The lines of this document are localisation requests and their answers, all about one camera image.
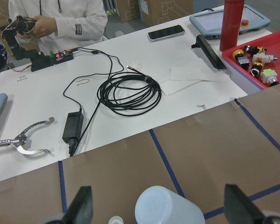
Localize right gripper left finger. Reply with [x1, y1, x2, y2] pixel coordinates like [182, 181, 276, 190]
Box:
[41, 186, 94, 224]

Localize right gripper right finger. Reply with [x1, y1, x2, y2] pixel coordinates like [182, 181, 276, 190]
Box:
[224, 183, 280, 224]

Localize light blue cup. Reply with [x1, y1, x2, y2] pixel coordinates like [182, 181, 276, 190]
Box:
[135, 186, 205, 224]

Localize black power adapter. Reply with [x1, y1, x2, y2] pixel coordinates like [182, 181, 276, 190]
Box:
[62, 111, 84, 143]

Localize white paper sheets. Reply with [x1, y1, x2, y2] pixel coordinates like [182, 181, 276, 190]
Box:
[157, 59, 231, 96]

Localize red parts tray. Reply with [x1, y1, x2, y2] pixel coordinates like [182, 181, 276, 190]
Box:
[222, 31, 280, 90]

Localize person in white hoodie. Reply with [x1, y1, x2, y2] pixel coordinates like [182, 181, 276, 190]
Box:
[8, 0, 108, 55]

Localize black smartphone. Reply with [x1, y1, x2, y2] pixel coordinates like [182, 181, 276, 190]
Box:
[148, 24, 185, 42]

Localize red water bottle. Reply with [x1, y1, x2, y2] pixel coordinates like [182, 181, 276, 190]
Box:
[219, 0, 245, 52]

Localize cardboard box right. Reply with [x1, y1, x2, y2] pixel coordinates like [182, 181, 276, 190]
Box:
[137, 0, 194, 28]

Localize white wire cup rack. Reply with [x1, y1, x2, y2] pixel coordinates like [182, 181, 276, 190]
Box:
[108, 216, 124, 224]

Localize green handled reacher grabber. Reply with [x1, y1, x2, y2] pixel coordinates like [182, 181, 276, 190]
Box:
[0, 117, 55, 155]

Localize coiled black cable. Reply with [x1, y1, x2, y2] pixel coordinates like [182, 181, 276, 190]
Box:
[63, 47, 162, 157]

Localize black handle tool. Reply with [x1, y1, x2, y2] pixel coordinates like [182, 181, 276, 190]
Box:
[191, 35, 226, 70]

